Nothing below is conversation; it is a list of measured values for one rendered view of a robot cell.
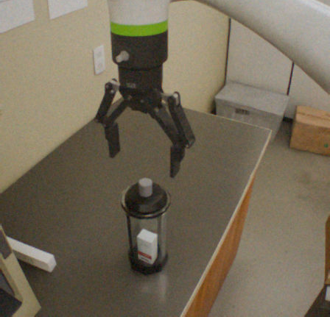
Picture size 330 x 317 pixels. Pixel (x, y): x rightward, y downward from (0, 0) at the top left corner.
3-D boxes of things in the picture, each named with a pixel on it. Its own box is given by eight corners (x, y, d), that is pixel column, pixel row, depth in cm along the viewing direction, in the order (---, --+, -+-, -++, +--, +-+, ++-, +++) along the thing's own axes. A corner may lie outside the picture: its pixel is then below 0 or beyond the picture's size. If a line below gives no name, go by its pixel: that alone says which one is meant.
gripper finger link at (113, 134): (109, 129, 66) (106, 128, 67) (112, 158, 70) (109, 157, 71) (118, 122, 68) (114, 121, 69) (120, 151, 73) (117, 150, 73)
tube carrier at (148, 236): (118, 263, 85) (110, 204, 73) (140, 235, 93) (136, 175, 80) (156, 280, 81) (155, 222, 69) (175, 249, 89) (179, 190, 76)
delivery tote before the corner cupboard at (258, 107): (211, 128, 314) (213, 97, 294) (226, 109, 343) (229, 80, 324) (274, 148, 290) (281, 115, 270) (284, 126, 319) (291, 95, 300)
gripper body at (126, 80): (106, 65, 55) (110, 113, 61) (152, 73, 52) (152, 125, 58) (130, 50, 61) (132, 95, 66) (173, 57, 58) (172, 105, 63)
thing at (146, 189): (116, 210, 74) (114, 187, 70) (138, 185, 81) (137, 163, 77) (155, 225, 71) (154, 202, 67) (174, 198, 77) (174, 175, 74)
